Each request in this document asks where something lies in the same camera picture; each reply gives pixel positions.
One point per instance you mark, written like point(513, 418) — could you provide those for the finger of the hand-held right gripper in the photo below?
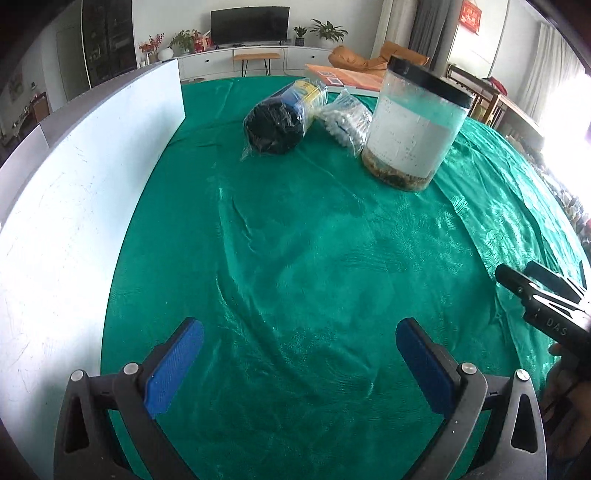
point(554, 279)
point(512, 278)

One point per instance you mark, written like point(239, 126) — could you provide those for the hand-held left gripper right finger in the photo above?
point(425, 369)

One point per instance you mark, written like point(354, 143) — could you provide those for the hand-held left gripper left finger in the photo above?
point(173, 369)

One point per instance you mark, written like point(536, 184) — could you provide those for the white box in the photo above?
point(69, 230)

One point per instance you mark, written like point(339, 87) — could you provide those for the person's right hand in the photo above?
point(572, 406)

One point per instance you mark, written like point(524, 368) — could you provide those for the pile of assorted clutter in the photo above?
point(572, 203)

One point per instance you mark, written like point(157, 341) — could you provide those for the light wooden slatted chair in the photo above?
point(517, 115)

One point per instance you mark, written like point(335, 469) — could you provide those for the green satin tablecloth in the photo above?
point(300, 254)

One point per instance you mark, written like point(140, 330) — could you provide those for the clear jar with black lid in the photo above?
point(411, 134)

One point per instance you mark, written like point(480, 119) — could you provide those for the dark wooden slatted chair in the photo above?
point(485, 101)

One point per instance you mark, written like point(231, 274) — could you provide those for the red cloth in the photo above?
point(498, 86)

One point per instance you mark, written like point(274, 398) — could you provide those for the white sheer curtain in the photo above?
point(545, 69)

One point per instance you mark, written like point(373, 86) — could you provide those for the bag of cotton swabs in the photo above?
point(346, 120)

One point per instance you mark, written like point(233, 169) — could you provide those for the orange book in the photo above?
point(355, 78)

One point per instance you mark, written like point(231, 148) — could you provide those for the black bag rolls in plastic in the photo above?
point(272, 127)

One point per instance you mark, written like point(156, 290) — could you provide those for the grey curtain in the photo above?
point(431, 27)

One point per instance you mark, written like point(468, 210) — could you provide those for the orange lounge chair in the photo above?
point(351, 57)

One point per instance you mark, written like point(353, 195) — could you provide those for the white television cabinet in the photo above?
point(207, 62)

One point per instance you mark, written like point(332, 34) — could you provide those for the large green potted plant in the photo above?
point(328, 30)

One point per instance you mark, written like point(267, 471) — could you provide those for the white round vase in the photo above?
point(165, 53)

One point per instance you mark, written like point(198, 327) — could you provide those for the wooden stool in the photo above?
point(256, 56)

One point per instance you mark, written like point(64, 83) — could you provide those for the red flowers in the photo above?
point(150, 46)

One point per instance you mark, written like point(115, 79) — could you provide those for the small potted plant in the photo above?
point(300, 32)

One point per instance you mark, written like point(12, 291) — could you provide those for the leafy potted plant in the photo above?
point(184, 41)

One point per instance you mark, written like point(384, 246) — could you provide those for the red gift box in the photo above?
point(202, 42)

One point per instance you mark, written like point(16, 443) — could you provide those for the black glass cabinet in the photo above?
point(108, 41)

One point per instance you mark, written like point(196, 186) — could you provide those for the black television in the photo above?
point(249, 25)

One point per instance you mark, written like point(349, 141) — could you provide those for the red wall calendar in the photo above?
point(472, 16)

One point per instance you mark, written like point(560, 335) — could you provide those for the framed wall picture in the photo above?
point(15, 87)

